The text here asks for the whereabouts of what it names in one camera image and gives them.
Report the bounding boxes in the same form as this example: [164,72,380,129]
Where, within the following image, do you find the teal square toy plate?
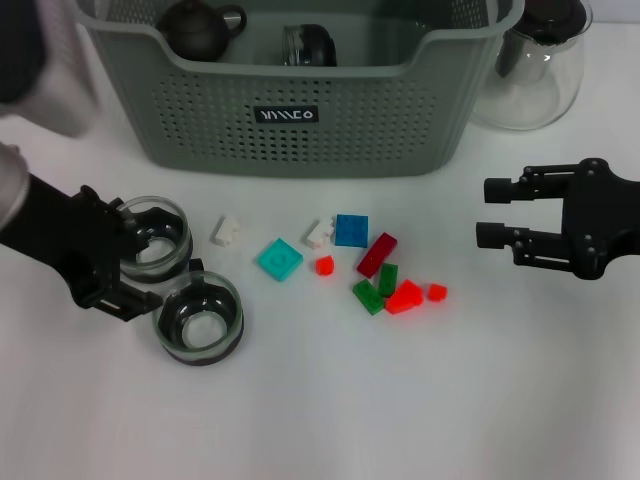
[257,237,304,283]

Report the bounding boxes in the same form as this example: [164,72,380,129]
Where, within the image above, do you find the blue square toy plate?
[334,213,370,247]

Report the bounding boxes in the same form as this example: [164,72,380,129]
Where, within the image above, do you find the dark clay teapot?
[155,0,249,62]

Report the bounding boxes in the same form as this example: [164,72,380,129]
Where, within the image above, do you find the green toy brick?
[378,263,400,299]
[352,279,386,316]

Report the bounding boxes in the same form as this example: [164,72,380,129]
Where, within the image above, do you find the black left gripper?
[8,174,164,322]

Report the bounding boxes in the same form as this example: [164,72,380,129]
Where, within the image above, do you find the dark red long toy brick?
[356,232,399,279]

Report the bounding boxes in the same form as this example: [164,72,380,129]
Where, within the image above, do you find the large red toy brick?
[384,278,425,316]

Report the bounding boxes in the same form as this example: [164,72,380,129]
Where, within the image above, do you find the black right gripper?
[474,157,640,281]

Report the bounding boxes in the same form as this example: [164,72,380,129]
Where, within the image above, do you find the grey-green perforated storage bin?
[74,0,526,180]

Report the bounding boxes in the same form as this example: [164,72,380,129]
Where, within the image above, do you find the glass carafe with black lid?
[469,0,594,132]

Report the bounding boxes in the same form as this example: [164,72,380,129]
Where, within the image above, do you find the white toy brick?
[302,217,335,250]
[209,214,242,247]

